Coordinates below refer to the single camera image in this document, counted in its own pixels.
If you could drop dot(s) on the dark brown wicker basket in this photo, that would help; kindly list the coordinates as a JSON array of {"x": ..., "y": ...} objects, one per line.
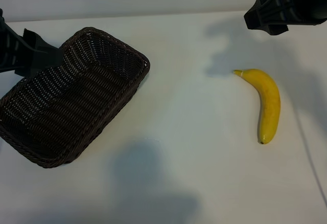
[{"x": 76, "y": 98}]

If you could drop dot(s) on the yellow banana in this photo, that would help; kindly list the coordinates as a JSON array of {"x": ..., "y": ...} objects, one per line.
[{"x": 270, "y": 101}]

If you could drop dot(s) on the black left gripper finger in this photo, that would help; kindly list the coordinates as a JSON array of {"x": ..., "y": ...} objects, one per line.
[
  {"x": 38, "y": 55},
  {"x": 32, "y": 36}
]

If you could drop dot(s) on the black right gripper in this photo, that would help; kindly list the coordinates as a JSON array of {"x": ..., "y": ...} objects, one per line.
[{"x": 322, "y": 1}]

